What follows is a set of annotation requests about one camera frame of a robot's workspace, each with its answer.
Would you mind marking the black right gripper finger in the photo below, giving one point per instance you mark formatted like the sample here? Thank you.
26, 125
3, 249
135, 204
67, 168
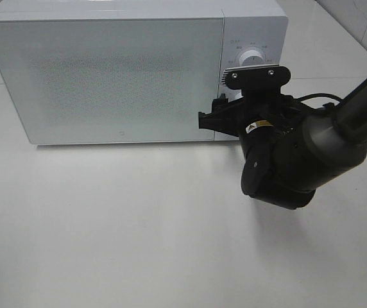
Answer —
258, 77

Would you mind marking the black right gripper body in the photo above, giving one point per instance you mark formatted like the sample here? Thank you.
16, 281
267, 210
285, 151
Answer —
260, 118

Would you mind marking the white microwave knob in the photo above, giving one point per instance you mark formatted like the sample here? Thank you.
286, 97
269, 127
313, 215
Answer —
237, 96
251, 57

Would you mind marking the white microwave door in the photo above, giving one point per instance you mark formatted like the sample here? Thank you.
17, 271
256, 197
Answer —
91, 82

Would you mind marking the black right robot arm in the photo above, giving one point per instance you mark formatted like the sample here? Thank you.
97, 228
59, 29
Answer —
290, 149

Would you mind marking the white microwave oven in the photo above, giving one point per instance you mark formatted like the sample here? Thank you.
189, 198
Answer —
246, 24

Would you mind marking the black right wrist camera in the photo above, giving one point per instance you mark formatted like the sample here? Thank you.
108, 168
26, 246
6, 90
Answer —
221, 117

